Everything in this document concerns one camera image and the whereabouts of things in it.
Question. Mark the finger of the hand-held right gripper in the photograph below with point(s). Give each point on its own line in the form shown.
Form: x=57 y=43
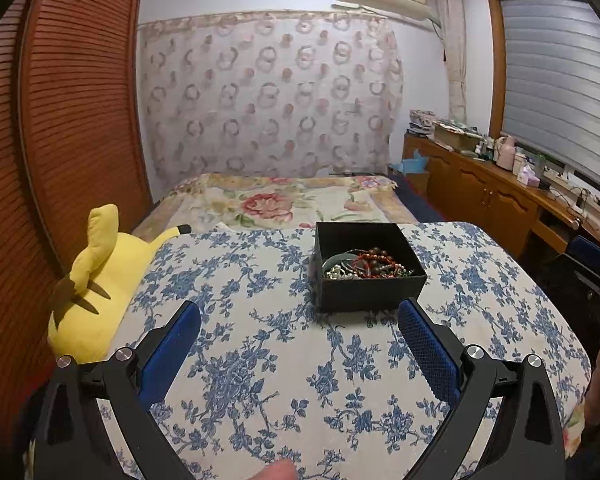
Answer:
x=587 y=251

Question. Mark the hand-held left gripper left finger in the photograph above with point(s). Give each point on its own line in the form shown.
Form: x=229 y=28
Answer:
x=172 y=345

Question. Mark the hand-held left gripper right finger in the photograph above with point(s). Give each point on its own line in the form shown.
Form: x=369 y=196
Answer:
x=427 y=350

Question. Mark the black jewelry box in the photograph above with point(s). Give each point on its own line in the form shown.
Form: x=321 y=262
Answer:
x=370 y=292

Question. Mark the green jade bangle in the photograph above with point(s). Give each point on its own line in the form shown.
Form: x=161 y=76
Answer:
x=330 y=261

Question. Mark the person's left hand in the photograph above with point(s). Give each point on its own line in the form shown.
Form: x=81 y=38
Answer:
x=279 y=472

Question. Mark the pink tissue box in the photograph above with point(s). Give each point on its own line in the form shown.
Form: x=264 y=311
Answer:
x=529 y=176

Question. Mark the yellow plush toy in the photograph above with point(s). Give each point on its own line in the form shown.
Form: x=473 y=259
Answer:
x=110 y=260

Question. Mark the blue floral white blanket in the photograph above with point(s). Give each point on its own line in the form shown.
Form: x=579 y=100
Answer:
x=280 y=360

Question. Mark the long wooden cabinet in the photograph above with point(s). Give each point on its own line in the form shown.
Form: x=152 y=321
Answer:
x=480 y=185

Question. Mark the pink thermos jug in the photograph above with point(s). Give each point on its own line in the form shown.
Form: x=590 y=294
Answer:
x=505 y=155

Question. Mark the dark blue bed sheet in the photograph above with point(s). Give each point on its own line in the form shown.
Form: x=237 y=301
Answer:
x=420 y=205

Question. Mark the grey window roller blind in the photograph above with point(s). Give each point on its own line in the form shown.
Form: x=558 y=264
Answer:
x=555 y=85

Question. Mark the open cardboard box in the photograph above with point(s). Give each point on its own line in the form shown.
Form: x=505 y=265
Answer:
x=455 y=135

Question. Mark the cream red-flower blanket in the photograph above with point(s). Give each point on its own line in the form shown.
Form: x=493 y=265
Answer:
x=280 y=205

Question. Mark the light blue plastic bag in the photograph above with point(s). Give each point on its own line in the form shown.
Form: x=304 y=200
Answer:
x=414 y=164

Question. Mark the stack of printed cloths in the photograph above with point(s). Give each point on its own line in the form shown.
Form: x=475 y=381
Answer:
x=422 y=121

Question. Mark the beige window curtain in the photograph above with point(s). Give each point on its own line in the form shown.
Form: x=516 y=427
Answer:
x=452 y=50

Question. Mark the brown slatted wooden wardrobe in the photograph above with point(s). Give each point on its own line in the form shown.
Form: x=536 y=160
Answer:
x=80 y=110

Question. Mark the wooden window frame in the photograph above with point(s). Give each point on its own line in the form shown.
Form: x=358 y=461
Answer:
x=495 y=60

